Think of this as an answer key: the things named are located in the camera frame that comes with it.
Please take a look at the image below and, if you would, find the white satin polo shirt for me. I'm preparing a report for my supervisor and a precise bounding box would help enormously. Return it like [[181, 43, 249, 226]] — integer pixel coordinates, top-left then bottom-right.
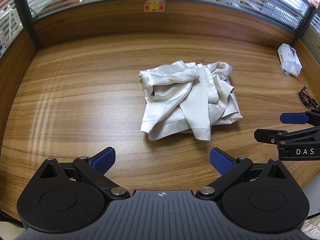
[[139, 61, 242, 141]]

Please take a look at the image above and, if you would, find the white tissue pack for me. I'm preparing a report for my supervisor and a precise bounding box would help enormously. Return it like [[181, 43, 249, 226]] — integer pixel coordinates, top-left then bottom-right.
[[277, 43, 302, 77]]

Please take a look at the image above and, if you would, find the red certificate sticker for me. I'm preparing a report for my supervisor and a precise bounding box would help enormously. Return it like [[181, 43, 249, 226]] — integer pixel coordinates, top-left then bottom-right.
[[144, 0, 165, 12]]

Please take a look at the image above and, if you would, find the black cable bundle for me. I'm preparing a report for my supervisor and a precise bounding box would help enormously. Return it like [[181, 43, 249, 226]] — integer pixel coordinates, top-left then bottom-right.
[[298, 86, 320, 110]]

